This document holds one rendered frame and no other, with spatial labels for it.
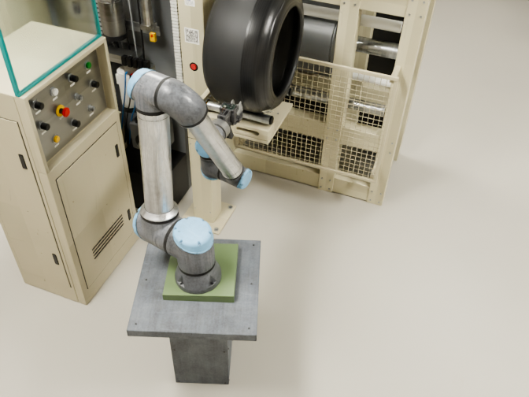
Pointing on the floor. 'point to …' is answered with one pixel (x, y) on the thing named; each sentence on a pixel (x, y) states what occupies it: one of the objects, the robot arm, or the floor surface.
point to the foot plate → (216, 217)
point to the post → (194, 77)
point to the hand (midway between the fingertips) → (239, 107)
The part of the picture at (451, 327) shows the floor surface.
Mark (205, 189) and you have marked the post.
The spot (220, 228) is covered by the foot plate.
